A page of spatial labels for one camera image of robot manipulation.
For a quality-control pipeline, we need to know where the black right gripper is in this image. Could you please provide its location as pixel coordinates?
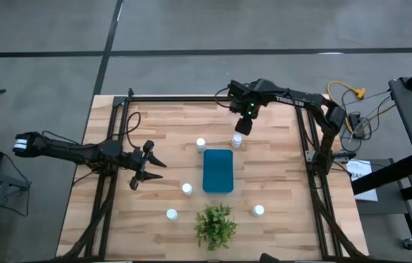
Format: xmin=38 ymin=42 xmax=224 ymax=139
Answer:
xmin=227 ymin=80 xmax=265 ymax=137

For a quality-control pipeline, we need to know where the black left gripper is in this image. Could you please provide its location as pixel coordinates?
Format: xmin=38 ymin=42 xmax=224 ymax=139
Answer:
xmin=120 ymin=140 xmax=167 ymax=191

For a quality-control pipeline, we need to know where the blue plastic basket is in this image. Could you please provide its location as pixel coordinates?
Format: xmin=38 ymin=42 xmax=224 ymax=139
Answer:
xmin=202 ymin=148 xmax=234 ymax=194

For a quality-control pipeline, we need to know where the green artificial plant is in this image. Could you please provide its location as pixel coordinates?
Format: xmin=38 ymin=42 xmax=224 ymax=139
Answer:
xmin=194 ymin=204 xmax=238 ymax=252

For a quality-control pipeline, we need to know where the black power adapter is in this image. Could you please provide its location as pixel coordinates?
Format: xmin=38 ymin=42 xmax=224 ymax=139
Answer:
xmin=348 ymin=112 xmax=367 ymax=140

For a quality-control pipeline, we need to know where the white paper sheet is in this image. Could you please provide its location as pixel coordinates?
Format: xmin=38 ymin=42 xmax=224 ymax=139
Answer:
xmin=346 ymin=159 xmax=378 ymax=202

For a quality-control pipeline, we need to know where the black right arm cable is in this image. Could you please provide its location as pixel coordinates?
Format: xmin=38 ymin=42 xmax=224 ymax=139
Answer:
xmin=214 ymin=86 xmax=232 ymax=109

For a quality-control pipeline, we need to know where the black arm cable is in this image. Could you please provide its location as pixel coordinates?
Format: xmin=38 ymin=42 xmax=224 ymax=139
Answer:
xmin=125 ymin=111 xmax=142 ymax=149
xmin=214 ymin=86 xmax=232 ymax=109

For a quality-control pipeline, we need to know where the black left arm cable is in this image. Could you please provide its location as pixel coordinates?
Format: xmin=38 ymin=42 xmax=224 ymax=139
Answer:
xmin=125 ymin=111 xmax=142 ymax=149

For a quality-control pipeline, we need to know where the black aluminium table frame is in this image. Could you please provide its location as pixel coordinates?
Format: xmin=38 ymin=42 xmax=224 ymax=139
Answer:
xmin=55 ymin=87 xmax=370 ymax=262

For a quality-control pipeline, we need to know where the yellow extension cable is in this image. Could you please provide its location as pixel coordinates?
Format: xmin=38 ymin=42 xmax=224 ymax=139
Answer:
xmin=327 ymin=80 xmax=367 ymax=134

